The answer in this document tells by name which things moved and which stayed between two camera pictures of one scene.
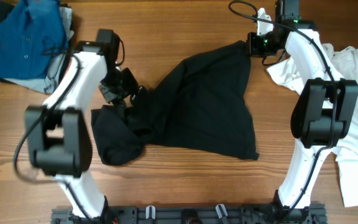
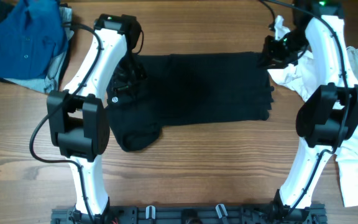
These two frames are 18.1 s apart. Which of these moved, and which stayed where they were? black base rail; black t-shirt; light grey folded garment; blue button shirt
Moved: black t-shirt
Stayed: black base rail; blue button shirt; light grey folded garment
